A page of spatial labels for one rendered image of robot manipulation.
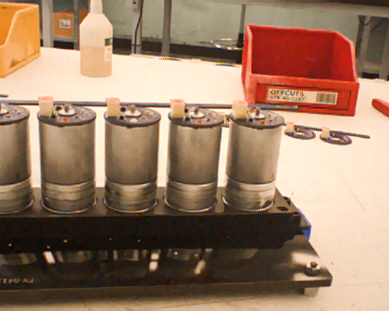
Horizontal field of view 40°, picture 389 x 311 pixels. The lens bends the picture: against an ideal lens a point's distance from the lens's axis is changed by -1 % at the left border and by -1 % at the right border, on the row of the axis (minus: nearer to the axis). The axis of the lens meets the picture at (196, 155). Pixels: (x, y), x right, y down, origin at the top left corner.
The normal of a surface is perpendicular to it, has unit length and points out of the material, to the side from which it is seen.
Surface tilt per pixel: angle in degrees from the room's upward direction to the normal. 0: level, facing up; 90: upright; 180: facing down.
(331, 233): 0
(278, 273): 0
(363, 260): 0
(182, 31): 90
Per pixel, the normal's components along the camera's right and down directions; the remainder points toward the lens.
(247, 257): 0.07, -0.93
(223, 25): -0.19, 0.35
